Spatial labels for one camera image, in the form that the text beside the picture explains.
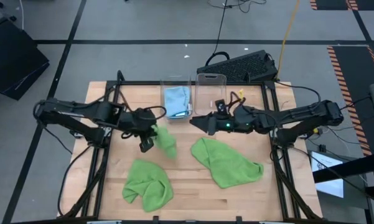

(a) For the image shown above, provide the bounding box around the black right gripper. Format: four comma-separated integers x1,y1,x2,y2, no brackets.
189,99,262,135

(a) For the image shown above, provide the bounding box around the black hazard striped mat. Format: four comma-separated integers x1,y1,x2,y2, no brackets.
309,0,374,11
326,45,374,157

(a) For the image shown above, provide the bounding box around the black metal beam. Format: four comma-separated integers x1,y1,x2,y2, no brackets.
312,151,374,185

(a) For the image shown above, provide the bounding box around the black floor platform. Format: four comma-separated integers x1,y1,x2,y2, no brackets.
0,17,50,101

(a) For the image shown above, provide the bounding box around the yellow hanging cable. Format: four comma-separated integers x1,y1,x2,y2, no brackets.
275,0,302,80

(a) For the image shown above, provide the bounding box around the black perforated computer tower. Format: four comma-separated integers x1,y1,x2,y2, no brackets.
196,49,279,83

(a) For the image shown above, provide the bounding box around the clear plastic bin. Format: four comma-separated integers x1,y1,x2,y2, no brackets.
159,76,194,121
194,73,228,116

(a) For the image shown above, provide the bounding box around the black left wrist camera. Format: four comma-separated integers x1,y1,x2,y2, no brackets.
139,138,155,154

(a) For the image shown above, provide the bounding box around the green microfiber towel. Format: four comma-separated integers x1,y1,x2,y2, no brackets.
121,159,174,213
151,124,178,160
190,137,264,190

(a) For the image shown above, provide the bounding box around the black hanging cable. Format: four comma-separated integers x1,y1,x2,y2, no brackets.
204,0,231,67

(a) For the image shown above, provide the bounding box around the white floor cable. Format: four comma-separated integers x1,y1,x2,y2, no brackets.
18,0,25,30

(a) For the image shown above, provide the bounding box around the black floor cable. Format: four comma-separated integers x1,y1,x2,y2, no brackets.
207,0,268,14
57,144,93,217

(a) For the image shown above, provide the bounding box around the black metal table frame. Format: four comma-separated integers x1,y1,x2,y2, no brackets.
57,70,323,224

